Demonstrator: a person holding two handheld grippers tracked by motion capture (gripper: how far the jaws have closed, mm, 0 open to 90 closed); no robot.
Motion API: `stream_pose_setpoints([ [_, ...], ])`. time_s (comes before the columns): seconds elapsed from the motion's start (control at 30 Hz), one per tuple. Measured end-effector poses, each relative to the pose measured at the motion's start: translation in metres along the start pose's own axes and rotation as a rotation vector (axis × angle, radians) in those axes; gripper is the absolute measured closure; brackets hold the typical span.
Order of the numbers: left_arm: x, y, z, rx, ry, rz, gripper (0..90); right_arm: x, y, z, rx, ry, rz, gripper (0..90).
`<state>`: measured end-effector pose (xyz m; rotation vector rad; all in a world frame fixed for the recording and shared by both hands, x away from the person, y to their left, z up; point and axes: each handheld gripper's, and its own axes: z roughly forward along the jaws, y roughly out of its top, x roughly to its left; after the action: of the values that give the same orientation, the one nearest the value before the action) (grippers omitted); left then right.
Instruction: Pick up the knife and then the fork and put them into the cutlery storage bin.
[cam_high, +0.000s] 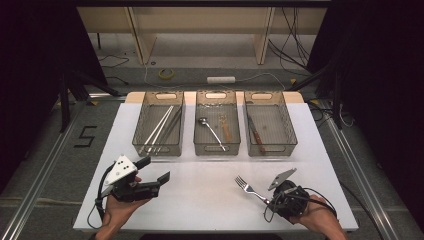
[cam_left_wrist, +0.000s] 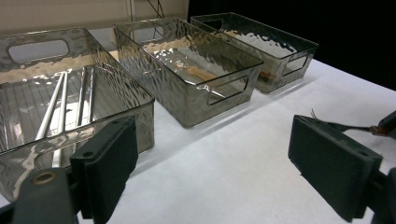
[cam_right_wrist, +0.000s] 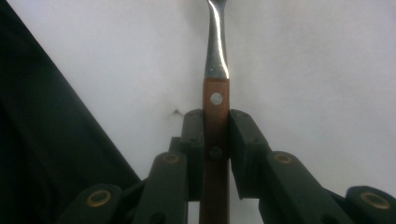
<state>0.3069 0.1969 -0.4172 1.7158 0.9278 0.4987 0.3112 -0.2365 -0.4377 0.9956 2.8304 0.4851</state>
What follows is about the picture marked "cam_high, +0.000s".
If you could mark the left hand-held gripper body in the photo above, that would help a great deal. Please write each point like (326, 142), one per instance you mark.
(133, 193)

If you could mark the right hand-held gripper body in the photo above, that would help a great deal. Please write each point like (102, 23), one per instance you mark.
(291, 201)

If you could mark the metal fork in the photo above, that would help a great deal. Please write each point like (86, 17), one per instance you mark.
(248, 188)

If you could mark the white chopstick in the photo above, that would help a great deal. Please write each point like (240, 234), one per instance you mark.
(156, 129)
(161, 131)

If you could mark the transparent grey plastic bin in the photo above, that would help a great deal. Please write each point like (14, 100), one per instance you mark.
(160, 116)
(216, 106)
(276, 125)

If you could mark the metal spoon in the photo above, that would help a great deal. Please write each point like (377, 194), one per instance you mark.
(202, 121)

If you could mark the person's left hand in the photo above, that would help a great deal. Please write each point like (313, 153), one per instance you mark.
(118, 213)

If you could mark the person's right hand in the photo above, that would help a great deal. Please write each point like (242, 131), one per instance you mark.
(318, 213)

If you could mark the white foam mat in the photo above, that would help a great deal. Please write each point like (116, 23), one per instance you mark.
(200, 193)

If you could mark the yellow tape roll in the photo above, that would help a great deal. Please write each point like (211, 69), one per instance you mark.
(161, 74)

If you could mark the black metal stand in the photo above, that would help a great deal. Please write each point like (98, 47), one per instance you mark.
(337, 100)
(64, 100)

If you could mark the white power strip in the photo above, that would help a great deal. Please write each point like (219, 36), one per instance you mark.
(220, 80)

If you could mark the light wooden shelf unit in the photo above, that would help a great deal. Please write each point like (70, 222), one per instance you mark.
(140, 30)

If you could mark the black curtain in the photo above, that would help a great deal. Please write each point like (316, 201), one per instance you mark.
(383, 83)
(33, 66)

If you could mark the metal floor rail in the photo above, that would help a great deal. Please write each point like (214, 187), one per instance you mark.
(363, 180)
(43, 170)

